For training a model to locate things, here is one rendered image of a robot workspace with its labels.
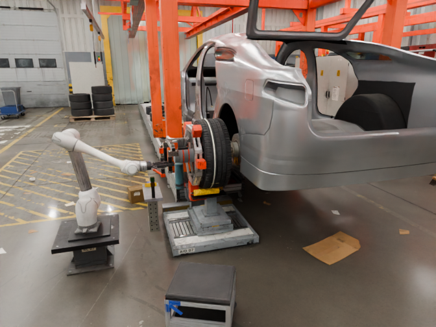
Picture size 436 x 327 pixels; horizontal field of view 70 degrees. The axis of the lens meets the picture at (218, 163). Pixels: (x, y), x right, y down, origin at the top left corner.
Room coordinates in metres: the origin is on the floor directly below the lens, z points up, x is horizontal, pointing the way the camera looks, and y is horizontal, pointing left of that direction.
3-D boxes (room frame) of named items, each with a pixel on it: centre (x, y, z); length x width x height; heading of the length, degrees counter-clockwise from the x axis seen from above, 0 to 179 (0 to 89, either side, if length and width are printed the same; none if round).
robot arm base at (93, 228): (2.38, 1.12, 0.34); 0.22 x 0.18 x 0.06; 8
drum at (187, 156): (2.81, 0.31, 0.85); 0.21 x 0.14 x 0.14; 106
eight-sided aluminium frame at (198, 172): (2.83, 0.24, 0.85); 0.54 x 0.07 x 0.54; 16
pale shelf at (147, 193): (2.93, 0.67, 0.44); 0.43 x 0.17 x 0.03; 16
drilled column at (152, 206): (2.96, 0.68, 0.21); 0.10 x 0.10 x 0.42; 16
